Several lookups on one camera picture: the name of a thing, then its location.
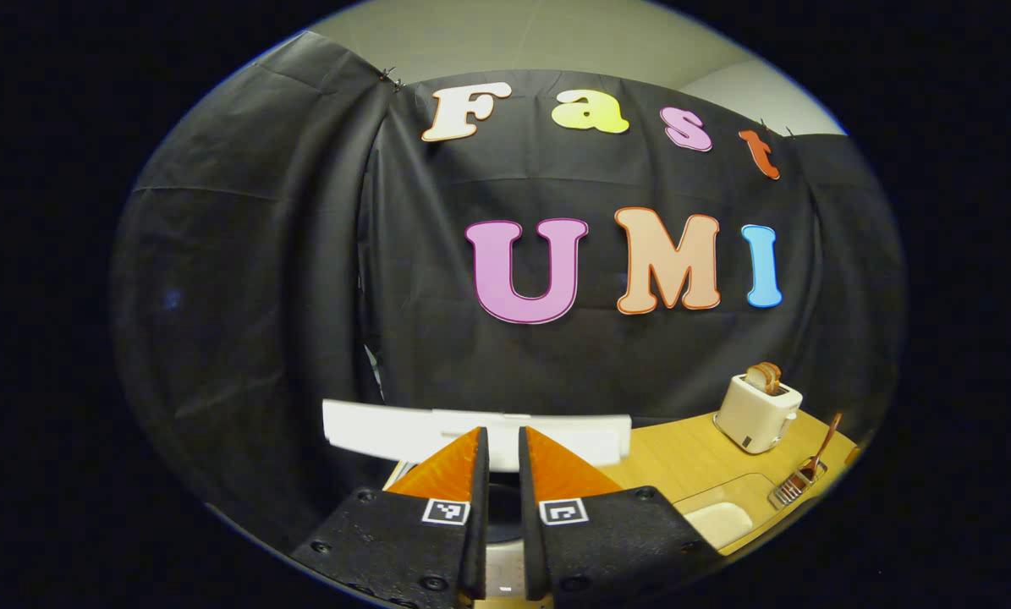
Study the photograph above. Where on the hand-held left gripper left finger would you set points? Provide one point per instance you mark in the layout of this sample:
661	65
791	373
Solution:
480	541

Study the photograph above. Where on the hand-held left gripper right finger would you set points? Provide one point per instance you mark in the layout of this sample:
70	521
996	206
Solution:
530	550

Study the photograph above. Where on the white rice cooker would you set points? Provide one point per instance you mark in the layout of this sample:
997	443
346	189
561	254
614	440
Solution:
370	431

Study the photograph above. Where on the clear container of rice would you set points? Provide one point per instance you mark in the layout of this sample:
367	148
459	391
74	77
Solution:
721	520

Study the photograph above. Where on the brown wooden spoon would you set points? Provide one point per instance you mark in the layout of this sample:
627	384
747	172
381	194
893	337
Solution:
828	436

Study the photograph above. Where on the white toaster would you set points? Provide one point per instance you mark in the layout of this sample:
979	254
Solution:
750	419

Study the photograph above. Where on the toasted bread slice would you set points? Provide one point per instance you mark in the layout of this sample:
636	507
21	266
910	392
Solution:
757	378
776	376

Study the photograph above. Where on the black backdrop cloth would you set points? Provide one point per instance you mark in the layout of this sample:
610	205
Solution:
260	296

